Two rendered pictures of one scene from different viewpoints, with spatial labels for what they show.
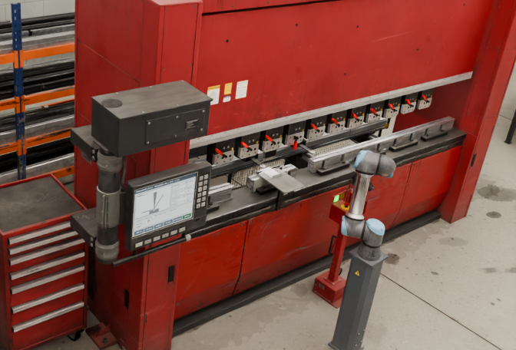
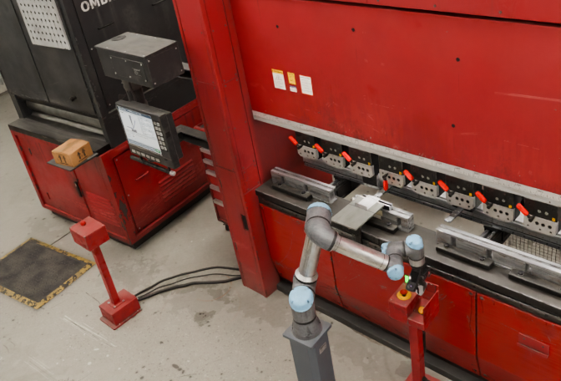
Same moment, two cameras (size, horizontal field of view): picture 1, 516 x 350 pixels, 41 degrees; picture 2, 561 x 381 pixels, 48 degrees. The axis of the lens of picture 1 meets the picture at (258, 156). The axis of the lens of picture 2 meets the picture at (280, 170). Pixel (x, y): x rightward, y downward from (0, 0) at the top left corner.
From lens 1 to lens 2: 483 cm
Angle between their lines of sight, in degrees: 78
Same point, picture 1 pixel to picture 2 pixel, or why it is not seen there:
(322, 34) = (396, 53)
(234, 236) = not seen: hidden behind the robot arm
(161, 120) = (117, 58)
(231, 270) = (325, 275)
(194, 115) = (136, 65)
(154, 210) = (134, 130)
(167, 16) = not seen: outside the picture
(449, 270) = not seen: outside the picture
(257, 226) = not seen: hidden behind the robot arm
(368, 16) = (476, 48)
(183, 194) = (149, 129)
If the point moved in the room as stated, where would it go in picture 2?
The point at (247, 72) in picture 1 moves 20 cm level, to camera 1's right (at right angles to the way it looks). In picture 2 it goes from (307, 68) to (311, 83)
